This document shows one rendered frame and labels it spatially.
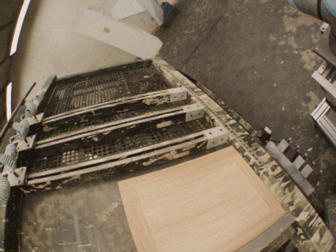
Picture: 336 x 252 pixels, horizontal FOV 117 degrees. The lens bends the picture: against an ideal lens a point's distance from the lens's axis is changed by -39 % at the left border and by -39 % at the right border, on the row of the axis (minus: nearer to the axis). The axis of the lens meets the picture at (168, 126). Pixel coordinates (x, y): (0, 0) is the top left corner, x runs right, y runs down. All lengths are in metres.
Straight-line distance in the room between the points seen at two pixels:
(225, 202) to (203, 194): 0.09
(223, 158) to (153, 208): 0.39
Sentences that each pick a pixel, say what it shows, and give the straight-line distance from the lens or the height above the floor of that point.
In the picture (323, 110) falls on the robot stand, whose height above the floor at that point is 0.23.
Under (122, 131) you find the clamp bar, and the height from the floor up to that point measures 1.31.
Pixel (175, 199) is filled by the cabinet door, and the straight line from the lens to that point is 0.65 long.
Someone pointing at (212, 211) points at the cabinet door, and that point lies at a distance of 0.65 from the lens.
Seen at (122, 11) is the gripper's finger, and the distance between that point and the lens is 0.24.
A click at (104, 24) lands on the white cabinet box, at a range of 3.97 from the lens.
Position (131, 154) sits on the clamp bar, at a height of 1.32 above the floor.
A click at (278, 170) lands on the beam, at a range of 0.82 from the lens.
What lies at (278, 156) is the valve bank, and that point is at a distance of 0.92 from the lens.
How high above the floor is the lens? 1.63
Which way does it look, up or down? 35 degrees down
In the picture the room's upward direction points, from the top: 73 degrees counter-clockwise
